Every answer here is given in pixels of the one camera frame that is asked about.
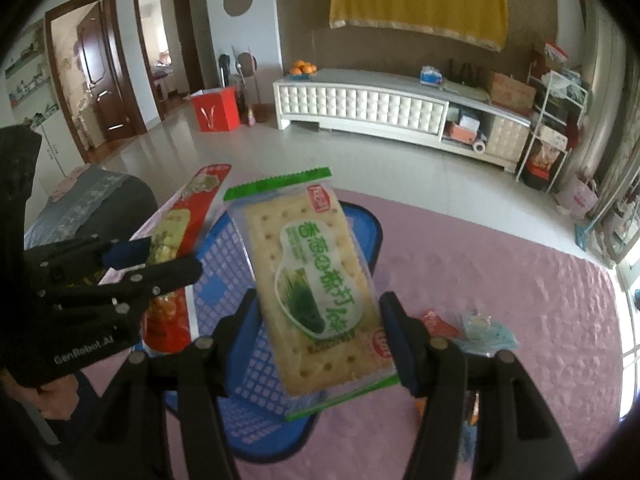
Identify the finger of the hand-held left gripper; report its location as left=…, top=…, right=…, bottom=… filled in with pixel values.
left=30, top=254, right=204, bottom=318
left=24, top=236, right=154, bottom=271

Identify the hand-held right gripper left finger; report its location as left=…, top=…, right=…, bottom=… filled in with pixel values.
left=75, top=290, right=263, bottom=480

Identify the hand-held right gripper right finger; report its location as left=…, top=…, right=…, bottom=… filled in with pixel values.
left=377, top=290, right=583, bottom=480

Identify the red snack pouch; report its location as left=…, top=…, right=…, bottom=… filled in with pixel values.
left=422, top=307, right=461, bottom=341

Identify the blue plastic basket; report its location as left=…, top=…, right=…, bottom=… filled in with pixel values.
left=160, top=200, right=385, bottom=463

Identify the long red snack packet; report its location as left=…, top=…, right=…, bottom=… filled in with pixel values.
left=135, top=162, right=233, bottom=356

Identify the light blue candy bag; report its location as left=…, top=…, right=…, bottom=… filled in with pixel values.
left=452, top=310, right=521, bottom=356

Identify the green cracker packet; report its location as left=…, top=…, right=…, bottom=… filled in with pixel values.
left=222, top=166, right=403, bottom=422

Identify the orange snack packet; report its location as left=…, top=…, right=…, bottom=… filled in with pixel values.
left=462, top=387, right=483, bottom=463

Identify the person's left hand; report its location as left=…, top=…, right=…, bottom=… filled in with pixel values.
left=0, top=367, right=81, bottom=422

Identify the dark chair with grey cover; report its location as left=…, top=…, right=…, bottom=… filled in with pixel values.
left=22, top=162, right=158, bottom=251

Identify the pink flower cushion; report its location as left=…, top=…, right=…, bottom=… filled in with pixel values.
left=49, top=164, right=94, bottom=199

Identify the red gift bag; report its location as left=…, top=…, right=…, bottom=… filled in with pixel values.
left=190, top=85, right=240, bottom=132

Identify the brown wooden door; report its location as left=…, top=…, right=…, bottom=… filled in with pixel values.
left=75, top=2, right=128, bottom=138

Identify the brown round-top stand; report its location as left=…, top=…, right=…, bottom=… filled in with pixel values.
left=217, top=47, right=261, bottom=126

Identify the orange flat box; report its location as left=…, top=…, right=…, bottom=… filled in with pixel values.
left=447, top=122, right=478, bottom=146

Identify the pink gift bag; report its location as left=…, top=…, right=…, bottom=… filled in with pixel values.
left=555, top=175, right=598, bottom=218

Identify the red printed box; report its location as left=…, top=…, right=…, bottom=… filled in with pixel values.
left=524, top=139, right=567, bottom=187

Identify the white tufted TV cabinet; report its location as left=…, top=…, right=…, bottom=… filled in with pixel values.
left=272, top=67, right=533, bottom=173

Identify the white metal rack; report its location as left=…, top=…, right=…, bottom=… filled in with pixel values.
left=515, top=70, right=591, bottom=196

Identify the brown cardboard box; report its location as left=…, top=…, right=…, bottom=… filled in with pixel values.
left=487, top=71, right=537, bottom=111

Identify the patterned curtain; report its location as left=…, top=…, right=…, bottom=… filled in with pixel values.
left=580, top=0, right=640, bottom=263

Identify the white standing air conditioner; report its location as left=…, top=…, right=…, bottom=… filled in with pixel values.
left=565, top=0, right=607, bottom=176

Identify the red white bag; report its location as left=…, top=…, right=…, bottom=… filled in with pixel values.
left=542, top=42, right=569, bottom=69

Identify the yellow cloth cover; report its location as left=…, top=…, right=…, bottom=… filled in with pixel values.
left=328, top=0, right=510, bottom=53

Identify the brown door frame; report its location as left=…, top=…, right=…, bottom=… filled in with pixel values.
left=131, top=0, right=206, bottom=121
left=44, top=0, right=148, bottom=161

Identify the wall display shelf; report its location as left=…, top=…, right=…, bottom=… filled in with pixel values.
left=5, top=20, right=56, bottom=111

